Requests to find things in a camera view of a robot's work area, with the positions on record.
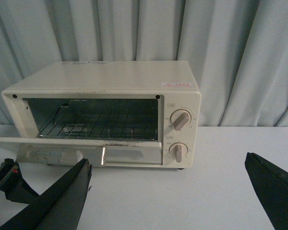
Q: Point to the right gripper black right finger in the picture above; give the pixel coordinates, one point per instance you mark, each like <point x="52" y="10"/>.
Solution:
<point x="270" y="184"/>

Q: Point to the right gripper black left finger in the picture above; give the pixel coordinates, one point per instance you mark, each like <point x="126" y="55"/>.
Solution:
<point x="60" y="206"/>

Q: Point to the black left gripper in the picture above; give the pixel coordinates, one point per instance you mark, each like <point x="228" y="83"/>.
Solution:
<point x="13" y="184"/>

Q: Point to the cream oven door with handle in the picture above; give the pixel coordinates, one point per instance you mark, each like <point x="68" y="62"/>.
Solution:
<point x="70" y="151"/>

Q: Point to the beige lower oven knob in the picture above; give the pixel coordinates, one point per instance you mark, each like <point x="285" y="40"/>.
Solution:
<point x="178" y="150"/>

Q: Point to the beige oven knob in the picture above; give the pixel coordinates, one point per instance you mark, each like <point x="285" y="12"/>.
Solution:
<point x="180" y="118"/>
<point x="178" y="150"/>

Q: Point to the beige upper oven knob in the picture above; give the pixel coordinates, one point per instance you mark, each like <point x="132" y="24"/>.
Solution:
<point x="180" y="118"/>

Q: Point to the cream Toshiba toaster oven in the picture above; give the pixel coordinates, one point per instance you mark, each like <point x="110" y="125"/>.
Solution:
<point x="32" y="101"/>

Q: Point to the pale grey curtain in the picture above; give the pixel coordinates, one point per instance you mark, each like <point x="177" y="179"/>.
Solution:
<point x="237" y="49"/>

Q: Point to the metal wire oven rack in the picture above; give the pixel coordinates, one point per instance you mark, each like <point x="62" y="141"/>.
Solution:
<point x="107" y="119"/>

